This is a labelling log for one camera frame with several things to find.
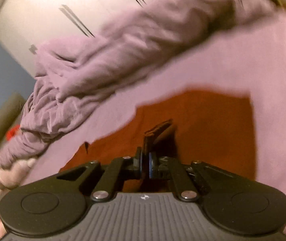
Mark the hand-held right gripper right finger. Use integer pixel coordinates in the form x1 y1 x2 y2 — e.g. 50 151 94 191
148 151 230 202

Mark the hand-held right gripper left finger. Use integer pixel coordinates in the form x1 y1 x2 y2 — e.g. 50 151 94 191
56 147 143 202

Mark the brown button cardigan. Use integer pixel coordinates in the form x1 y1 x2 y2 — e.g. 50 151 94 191
59 90 257 194

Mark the crumpled purple duvet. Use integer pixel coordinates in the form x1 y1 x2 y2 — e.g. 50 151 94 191
0 0 276 168

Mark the white plush toy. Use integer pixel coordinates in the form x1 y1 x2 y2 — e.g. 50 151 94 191
0 158 37 195

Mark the red soft item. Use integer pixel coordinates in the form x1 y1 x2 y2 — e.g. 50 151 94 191
6 126 21 141

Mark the olive bolster pillow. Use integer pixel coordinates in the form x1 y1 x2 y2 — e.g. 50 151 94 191
0 92 27 156

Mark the white wardrobe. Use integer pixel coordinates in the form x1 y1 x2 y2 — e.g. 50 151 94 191
0 0 173 78

